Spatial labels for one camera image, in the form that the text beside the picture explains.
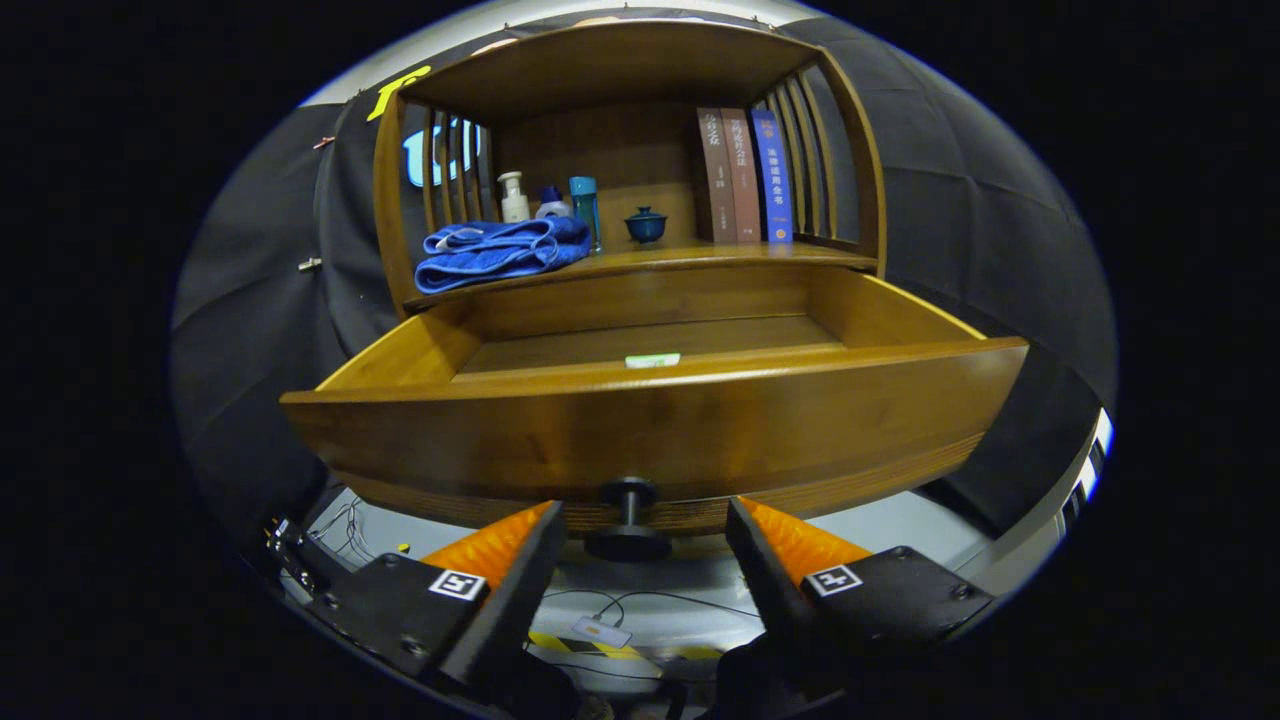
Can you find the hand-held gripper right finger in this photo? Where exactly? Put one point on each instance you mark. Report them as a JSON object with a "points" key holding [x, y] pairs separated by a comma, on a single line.
{"points": [[770, 590]]}

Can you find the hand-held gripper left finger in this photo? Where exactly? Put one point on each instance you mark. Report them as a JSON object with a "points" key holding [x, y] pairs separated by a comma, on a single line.
{"points": [[520, 590]]}

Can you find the black drawer knob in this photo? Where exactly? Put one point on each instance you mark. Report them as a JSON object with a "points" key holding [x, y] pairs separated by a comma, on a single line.
{"points": [[628, 545]]}

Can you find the wooden drawer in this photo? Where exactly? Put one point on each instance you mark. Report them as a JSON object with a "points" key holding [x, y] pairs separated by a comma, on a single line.
{"points": [[650, 430]]}

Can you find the wooden countertop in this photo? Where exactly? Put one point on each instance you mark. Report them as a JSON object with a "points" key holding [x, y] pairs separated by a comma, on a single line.
{"points": [[680, 258]]}

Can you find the wooden cabinet with slatted shelf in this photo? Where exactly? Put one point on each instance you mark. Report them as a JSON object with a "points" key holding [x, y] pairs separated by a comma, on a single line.
{"points": [[600, 70]]}

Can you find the yellow black floor tape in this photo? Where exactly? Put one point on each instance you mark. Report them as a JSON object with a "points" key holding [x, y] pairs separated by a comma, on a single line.
{"points": [[555, 643]]}

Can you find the blue folded towel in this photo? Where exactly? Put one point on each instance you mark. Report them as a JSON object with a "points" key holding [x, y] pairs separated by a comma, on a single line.
{"points": [[490, 255]]}

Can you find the dark blue lidded teacup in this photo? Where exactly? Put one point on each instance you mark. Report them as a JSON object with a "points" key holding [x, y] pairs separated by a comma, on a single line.
{"points": [[646, 228]]}

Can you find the white lotion bottle blue cap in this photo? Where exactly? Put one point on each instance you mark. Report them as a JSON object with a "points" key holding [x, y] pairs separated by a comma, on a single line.
{"points": [[552, 207]]}

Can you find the white pump bottle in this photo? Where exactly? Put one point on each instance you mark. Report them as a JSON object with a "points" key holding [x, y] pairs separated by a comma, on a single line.
{"points": [[514, 205]]}

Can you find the clear teal bottle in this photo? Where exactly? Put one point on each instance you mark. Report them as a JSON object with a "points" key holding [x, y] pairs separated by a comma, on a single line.
{"points": [[584, 200]]}

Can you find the blue book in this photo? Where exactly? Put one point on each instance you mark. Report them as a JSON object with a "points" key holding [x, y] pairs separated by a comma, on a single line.
{"points": [[772, 180]]}

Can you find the reddish brown book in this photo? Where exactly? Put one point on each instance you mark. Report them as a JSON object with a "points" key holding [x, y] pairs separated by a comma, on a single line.
{"points": [[745, 180]]}

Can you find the dark brown book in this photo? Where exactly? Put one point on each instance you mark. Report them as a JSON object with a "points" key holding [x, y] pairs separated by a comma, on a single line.
{"points": [[716, 180]]}

